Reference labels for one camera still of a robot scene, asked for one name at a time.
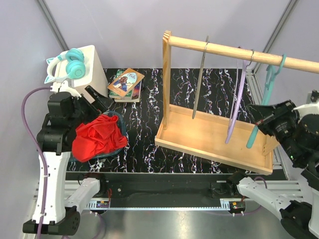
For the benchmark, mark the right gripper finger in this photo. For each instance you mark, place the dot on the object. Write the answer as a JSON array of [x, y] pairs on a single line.
[[262, 117], [261, 109]]

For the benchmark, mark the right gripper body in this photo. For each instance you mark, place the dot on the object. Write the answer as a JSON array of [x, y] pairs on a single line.
[[282, 121]]

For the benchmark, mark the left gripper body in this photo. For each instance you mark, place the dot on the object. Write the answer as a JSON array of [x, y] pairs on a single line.
[[83, 105]]

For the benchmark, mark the red tank top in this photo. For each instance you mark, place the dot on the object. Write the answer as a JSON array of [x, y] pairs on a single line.
[[99, 137]]

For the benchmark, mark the teal hanger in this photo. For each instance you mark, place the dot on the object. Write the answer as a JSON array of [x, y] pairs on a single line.
[[268, 88]]

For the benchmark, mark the purple hanger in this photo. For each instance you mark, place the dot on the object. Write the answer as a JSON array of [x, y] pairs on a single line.
[[237, 96]]

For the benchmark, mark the grey hanger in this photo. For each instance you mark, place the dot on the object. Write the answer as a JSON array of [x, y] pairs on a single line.
[[197, 93]]

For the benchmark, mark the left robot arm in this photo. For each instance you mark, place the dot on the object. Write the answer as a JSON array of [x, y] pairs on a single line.
[[54, 213]]

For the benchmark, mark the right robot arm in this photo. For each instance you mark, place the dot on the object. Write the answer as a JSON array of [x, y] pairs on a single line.
[[297, 131]]

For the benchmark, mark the white box stand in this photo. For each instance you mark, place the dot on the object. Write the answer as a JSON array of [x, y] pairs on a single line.
[[94, 76]]

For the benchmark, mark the orange top book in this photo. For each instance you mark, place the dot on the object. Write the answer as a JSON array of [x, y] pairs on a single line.
[[126, 82]]

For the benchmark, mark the teal plastic bin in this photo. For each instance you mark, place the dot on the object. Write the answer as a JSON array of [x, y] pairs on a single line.
[[122, 124]]

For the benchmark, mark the wooden clothes rack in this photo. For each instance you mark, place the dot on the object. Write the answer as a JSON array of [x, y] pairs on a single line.
[[204, 135]]

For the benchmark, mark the teal cat-ear headphones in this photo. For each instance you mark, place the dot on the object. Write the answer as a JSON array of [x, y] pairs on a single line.
[[75, 67]]

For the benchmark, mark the green bottom book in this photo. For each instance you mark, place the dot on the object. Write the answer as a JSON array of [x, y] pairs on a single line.
[[132, 96]]

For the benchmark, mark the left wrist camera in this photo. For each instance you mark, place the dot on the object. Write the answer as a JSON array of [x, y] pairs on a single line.
[[64, 87]]

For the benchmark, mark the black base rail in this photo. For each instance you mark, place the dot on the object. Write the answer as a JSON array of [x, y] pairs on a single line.
[[163, 192]]

